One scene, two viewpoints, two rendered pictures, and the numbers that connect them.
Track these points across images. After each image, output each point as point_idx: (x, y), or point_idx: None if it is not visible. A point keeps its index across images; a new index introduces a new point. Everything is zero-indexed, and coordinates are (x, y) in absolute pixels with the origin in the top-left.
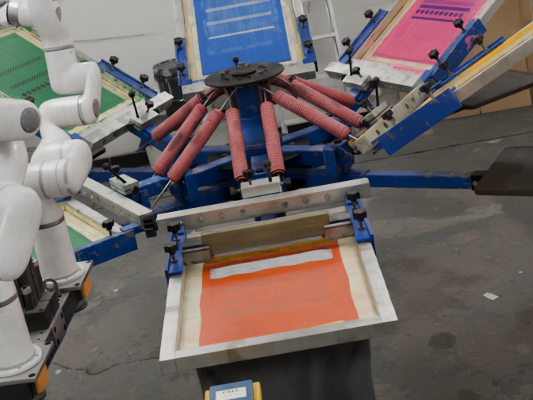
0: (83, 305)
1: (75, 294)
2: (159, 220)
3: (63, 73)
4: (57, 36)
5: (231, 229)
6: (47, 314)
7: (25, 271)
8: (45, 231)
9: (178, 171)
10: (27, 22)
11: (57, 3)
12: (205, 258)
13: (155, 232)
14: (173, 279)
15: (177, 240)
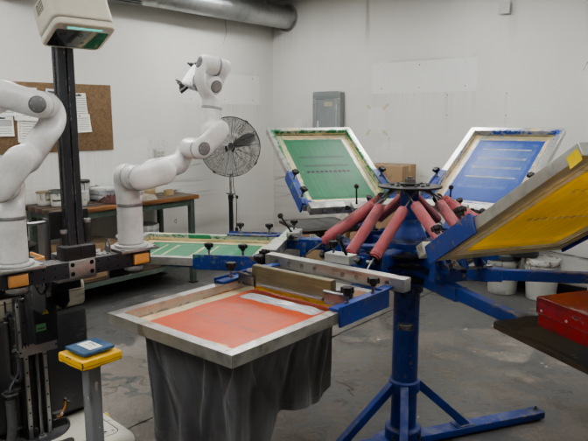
0: (135, 269)
1: (127, 258)
2: (266, 254)
3: (203, 122)
4: (206, 97)
5: (270, 268)
6: (69, 252)
7: (67, 219)
8: (119, 208)
9: (327, 236)
10: None
11: (219, 78)
12: (249, 283)
13: (264, 263)
14: (213, 284)
15: None
